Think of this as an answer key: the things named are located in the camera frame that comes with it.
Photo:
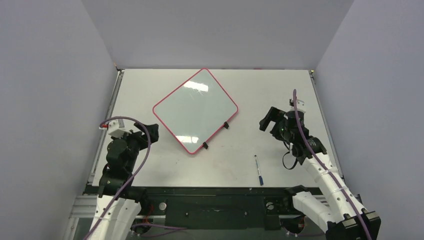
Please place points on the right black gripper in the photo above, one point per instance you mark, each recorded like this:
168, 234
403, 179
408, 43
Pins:
276, 122

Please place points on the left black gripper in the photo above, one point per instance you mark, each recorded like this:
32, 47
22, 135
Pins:
137, 136

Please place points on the pink-framed whiteboard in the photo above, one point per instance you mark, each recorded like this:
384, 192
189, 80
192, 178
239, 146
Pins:
196, 110

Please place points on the white marker pen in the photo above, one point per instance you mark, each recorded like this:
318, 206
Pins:
257, 165

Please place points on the blue marker cap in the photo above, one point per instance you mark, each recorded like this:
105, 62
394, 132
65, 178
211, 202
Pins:
261, 181

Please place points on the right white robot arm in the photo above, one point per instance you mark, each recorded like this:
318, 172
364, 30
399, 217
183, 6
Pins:
343, 216

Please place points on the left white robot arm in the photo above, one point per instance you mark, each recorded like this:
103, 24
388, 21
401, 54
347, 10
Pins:
118, 202

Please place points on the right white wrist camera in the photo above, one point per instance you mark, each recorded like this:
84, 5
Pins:
300, 105

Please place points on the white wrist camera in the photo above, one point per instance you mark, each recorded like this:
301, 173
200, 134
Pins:
300, 105
115, 128

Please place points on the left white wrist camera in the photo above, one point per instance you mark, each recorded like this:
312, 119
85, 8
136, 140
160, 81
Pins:
115, 128

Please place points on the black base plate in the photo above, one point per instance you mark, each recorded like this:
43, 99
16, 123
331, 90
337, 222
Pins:
219, 208

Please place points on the aluminium frame rail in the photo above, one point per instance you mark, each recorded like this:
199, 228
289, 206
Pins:
72, 221

